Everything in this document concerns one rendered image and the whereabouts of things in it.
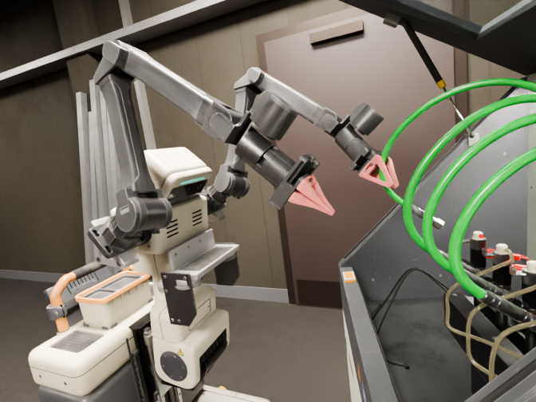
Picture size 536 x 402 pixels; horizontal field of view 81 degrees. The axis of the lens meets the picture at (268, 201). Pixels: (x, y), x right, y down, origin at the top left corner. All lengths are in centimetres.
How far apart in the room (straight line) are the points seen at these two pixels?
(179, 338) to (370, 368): 61
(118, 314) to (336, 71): 194
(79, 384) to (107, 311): 22
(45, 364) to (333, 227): 188
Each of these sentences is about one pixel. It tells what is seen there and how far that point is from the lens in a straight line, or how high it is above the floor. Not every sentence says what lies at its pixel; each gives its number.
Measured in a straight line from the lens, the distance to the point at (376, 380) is 63.
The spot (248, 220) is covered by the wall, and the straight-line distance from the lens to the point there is 275.
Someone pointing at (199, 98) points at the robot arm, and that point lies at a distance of 65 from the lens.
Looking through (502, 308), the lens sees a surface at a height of 111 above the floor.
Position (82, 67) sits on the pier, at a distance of 358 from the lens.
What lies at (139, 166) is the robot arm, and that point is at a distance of 80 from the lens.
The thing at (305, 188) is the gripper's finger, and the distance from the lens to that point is 52.
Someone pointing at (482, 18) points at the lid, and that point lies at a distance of 100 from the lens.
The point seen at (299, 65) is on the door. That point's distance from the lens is 246.
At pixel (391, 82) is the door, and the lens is 233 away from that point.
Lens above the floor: 136
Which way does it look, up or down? 10 degrees down
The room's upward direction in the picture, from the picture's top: 7 degrees counter-clockwise
